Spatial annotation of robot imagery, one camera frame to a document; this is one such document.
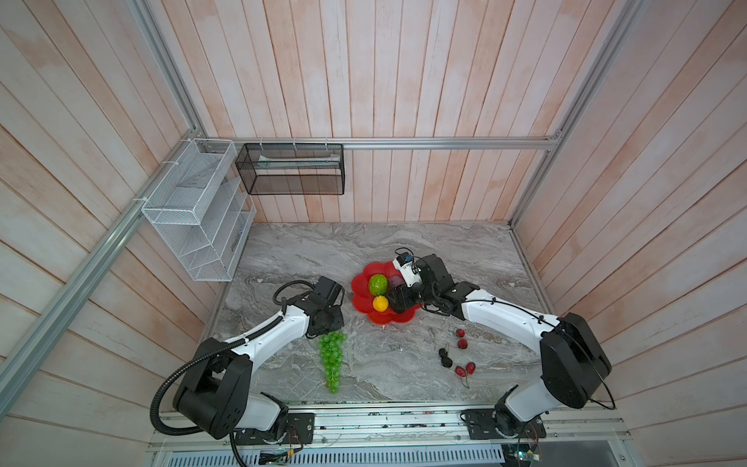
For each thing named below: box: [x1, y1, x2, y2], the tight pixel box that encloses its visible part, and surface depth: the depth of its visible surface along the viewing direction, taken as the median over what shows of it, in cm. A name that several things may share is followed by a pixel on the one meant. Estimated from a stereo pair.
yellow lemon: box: [372, 295, 389, 313], surface depth 94 cm
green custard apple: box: [368, 273, 389, 297], surface depth 97 cm
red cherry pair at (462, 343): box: [456, 328, 468, 350], surface depth 89 cm
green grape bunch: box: [318, 330, 348, 395], surface depth 84 cm
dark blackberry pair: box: [438, 347, 454, 368], surface depth 86 cm
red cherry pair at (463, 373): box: [454, 361, 476, 390], surface depth 83 cm
